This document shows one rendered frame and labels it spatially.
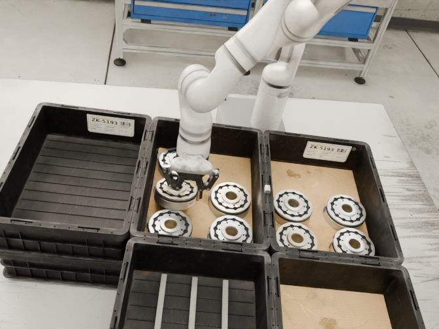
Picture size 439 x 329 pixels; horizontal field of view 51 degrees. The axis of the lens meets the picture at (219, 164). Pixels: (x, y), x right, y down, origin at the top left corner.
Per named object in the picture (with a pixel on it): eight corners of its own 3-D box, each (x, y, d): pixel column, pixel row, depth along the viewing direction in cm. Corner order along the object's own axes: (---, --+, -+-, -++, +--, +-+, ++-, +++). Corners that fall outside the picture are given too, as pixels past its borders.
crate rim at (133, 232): (152, 121, 126) (153, 115, 124) (260, 135, 128) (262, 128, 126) (128, 242, 97) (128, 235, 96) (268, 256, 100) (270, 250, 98)
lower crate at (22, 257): (49, 162, 138) (44, 132, 129) (149, 173, 140) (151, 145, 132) (0, 281, 109) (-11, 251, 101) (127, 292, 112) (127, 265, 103)
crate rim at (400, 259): (261, 135, 128) (262, 128, 126) (366, 148, 130) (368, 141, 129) (268, 256, 100) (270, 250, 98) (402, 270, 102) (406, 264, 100)
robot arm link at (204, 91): (184, 106, 88) (240, 58, 85) (171, 81, 94) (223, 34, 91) (205, 124, 93) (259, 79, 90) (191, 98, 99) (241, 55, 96)
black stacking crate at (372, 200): (255, 160, 135) (263, 130, 127) (353, 172, 137) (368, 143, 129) (260, 280, 106) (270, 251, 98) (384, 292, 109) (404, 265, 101)
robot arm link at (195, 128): (172, 120, 104) (184, 146, 98) (176, 61, 93) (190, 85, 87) (202, 116, 106) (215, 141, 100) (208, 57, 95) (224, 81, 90)
